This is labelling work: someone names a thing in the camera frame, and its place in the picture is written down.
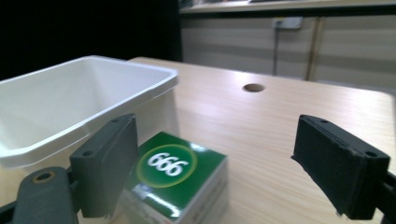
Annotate wooden post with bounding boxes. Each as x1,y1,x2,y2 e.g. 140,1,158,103
304,16,323,82

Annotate green and white box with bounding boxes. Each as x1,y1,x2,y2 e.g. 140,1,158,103
117,131,229,224

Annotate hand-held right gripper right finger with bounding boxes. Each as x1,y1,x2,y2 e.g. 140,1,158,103
290,114,391,221

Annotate white wall socket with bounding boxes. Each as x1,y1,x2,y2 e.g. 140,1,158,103
271,16,304,31

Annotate white plastic bin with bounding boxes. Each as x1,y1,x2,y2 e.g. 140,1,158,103
0,55,179,175

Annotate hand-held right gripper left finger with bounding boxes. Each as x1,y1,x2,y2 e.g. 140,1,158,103
69,113,140,219

